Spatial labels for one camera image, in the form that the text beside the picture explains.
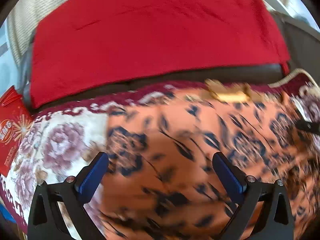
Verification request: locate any floral plush blanket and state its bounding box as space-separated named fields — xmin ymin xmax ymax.
xmin=1 ymin=80 xmax=319 ymax=239

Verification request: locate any dark brown sofa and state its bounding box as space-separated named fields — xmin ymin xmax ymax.
xmin=18 ymin=12 xmax=319 ymax=113

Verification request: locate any cream mesh curtain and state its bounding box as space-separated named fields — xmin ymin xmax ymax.
xmin=7 ymin=0 xmax=68 ymax=65

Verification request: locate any red blanket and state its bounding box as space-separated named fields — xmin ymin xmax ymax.
xmin=30 ymin=0 xmax=290 ymax=108

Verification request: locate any orange floral garment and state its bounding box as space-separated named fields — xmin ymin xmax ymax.
xmin=100 ymin=89 xmax=319 ymax=239

